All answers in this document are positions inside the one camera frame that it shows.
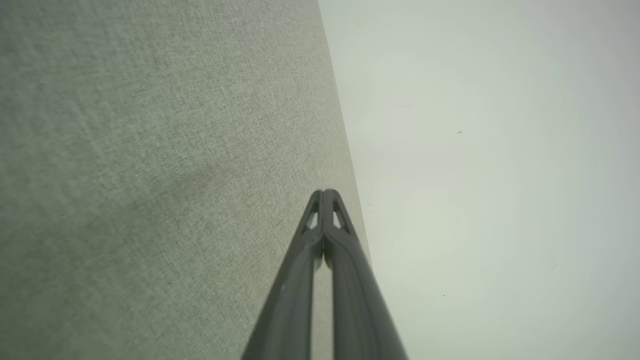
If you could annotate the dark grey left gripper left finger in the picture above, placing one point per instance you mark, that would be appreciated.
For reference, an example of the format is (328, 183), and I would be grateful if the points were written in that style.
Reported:
(287, 300)

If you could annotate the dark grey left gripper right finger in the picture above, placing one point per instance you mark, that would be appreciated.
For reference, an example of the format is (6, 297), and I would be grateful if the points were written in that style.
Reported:
(357, 300)

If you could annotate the grey fabric sofa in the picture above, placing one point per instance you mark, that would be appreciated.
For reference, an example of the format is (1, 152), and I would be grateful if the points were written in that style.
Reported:
(150, 175)

